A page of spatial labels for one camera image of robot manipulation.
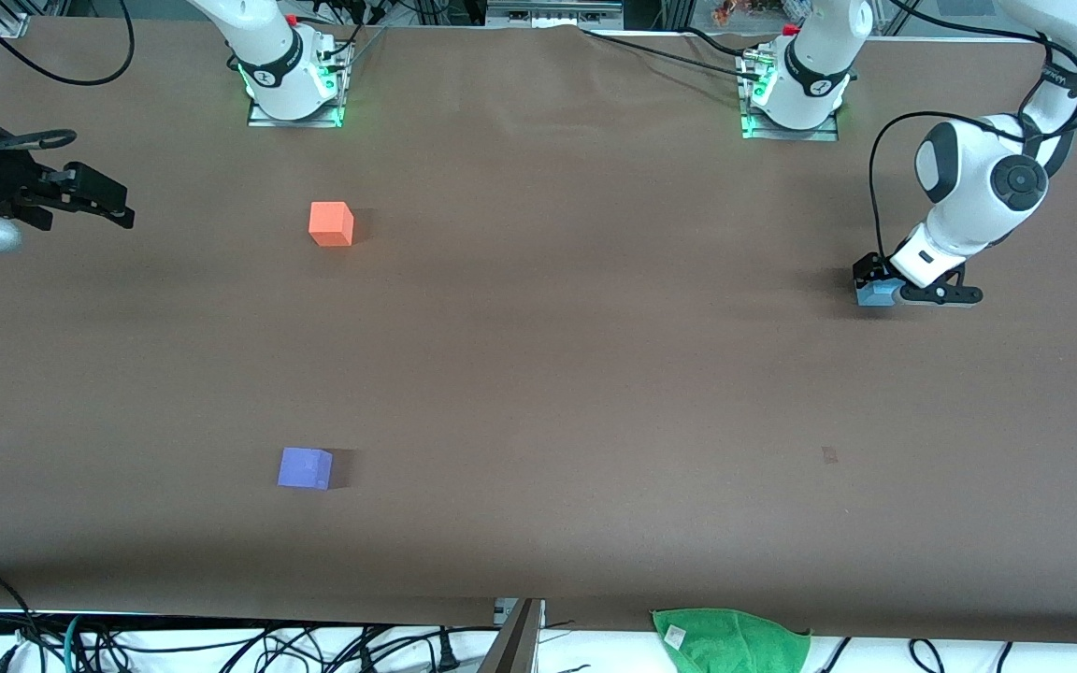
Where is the orange foam block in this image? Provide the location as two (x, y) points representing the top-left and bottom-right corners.
(309, 201), (355, 248)

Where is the purple foam block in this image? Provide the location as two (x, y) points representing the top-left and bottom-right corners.
(278, 447), (334, 491)

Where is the brown table cover sheet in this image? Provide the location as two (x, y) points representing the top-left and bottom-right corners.
(0, 17), (1077, 646)

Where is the green cloth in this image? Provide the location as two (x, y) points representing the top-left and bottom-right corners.
(651, 608), (812, 673)

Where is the grey equipment box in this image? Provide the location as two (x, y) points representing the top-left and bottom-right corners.
(487, 0), (624, 29)

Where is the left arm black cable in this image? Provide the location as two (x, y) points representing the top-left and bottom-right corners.
(869, 0), (1077, 274)

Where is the long black looping cable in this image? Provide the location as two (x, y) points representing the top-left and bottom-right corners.
(0, 0), (137, 87)

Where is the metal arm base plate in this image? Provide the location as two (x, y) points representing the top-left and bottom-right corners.
(741, 51), (840, 142)
(247, 42), (345, 128)

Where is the grey cable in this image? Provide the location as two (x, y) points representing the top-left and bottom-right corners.
(337, 26), (390, 71)

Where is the aluminium frame post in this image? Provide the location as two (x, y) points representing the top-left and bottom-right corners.
(481, 598), (546, 673)

